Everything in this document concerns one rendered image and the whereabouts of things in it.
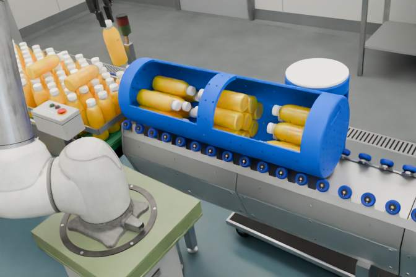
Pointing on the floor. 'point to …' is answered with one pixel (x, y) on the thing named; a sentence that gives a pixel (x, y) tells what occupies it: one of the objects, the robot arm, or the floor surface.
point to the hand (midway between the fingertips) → (104, 17)
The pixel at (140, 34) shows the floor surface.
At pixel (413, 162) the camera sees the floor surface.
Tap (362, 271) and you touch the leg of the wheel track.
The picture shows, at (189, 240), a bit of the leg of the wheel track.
